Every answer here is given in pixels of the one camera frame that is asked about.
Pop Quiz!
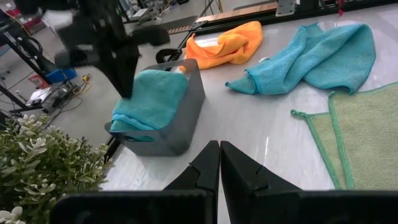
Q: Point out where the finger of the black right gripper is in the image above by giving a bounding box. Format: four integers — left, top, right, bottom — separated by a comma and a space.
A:
108, 54, 141, 100

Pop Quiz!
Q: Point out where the blue floor box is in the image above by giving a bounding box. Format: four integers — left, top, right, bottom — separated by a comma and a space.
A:
46, 68, 77, 83

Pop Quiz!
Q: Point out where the grey plastic bin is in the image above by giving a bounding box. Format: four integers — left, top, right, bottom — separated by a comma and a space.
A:
104, 58, 206, 157

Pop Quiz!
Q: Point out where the blue microfiber towel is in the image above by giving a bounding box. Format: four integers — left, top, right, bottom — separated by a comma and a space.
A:
225, 22, 377, 96
110, 68, 190, 143

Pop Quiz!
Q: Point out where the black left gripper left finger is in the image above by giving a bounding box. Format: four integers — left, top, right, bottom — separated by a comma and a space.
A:
49, 140, 220, 224

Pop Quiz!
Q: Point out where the small potted green plant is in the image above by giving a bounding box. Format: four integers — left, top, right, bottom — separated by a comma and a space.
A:
0, 113, 110, 224

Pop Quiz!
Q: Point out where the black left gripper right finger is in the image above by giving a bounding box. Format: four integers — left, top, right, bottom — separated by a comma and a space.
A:
220, 141, 398, 224

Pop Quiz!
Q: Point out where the pale green microfiber towel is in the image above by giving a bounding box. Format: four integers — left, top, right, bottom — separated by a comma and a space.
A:
290, 82, 398, 191

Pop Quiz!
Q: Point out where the orange microfiber towel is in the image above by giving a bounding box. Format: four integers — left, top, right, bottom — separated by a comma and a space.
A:
185, 21, 264, 70

